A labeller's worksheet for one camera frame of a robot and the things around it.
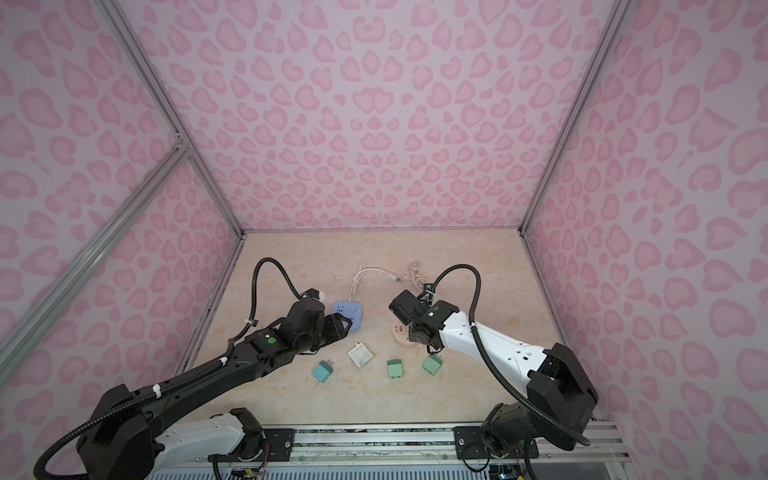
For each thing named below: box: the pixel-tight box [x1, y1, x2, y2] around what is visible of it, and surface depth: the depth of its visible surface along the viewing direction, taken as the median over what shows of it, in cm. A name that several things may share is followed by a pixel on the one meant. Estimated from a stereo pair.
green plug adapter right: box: [423, 355, 443, 375], surface depth 87 cm
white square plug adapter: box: [348, 342, 373, 368], surface depth 87 cm
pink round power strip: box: [391, 320, 419, 348], surface depth 92 cm
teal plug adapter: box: [312, 359, 334, 383], surface depth 86 cm
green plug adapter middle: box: [387, 359, 404, 379], surface depth 86 cm
